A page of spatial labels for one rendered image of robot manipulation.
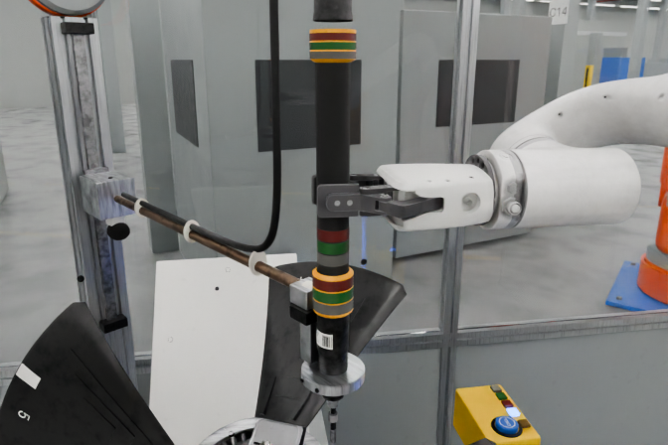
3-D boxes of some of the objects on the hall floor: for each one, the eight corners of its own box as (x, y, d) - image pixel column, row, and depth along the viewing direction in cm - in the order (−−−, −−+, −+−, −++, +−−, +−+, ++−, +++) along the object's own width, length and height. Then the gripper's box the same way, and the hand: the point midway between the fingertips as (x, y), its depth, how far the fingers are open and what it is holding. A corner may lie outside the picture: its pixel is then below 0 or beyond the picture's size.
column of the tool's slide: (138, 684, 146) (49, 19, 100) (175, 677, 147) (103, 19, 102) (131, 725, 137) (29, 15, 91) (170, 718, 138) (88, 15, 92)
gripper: (458, 142, 61) (305, 144, 58) (532, 171, 45) (326, 177, 42) (454, 203, 63) (305, 208, 60) (523, 251, 47) (325, 261, 44)
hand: (333, 194), depth 51 cm, fingers closed on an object, 4 cm apart
